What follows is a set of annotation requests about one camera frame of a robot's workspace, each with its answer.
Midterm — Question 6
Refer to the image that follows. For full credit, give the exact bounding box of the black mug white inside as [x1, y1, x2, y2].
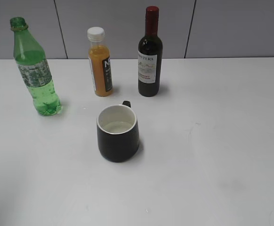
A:
[97, 100, 140, 162]

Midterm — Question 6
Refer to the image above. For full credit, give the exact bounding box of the green sprite bottle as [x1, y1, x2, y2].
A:
[10, 17, 61, 116]

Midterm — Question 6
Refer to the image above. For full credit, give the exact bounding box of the orange juice bottle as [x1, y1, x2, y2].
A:
[87, 27, 113, 97]

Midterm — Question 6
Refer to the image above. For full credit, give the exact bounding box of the dark red wine bottle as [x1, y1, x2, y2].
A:
[137, 6, 163, 97]

